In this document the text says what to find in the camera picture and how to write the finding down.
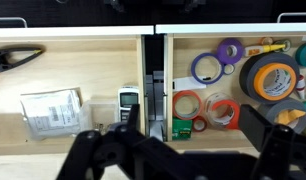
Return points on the teal tape roll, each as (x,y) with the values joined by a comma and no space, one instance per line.
(304,55)

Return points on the small red-white bottle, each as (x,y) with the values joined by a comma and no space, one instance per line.
(300,87)

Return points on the red tape roll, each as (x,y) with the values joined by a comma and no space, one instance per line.
(176,105)

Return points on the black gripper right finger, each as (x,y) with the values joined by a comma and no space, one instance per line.
(279,146)

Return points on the labelled plastic bag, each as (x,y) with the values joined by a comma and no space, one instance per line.
(49,113)

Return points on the small orange-white roll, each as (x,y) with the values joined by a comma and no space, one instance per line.
(266,40)

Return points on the yellow tape wedge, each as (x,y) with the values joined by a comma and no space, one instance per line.
(289,116)

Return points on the white yellow marker pen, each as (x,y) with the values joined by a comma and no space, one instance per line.
(256,50)

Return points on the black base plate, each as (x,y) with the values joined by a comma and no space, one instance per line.
(153,15)

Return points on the white wooden parts drawer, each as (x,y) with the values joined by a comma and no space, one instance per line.
(76,66)

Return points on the clear tape orange core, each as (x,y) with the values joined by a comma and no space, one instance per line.
(233,115)

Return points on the white wooden tape drawer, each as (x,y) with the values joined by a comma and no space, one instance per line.
(233,28)

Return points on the white handheld meter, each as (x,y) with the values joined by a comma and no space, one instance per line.
(128,98)

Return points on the large black tape roll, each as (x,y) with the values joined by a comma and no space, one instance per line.
(248,75)

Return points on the clear plastic box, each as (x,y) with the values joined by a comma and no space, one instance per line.
(99,113)

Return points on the purple tape roll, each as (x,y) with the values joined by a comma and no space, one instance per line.
(223,51)

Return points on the green tape roll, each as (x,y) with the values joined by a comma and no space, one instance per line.
(181,130)

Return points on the black pliers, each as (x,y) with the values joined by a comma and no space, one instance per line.
(13,60)

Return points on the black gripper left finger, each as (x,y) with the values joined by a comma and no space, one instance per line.
(93,153)

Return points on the white paper strip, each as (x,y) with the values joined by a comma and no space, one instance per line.
(188,83)

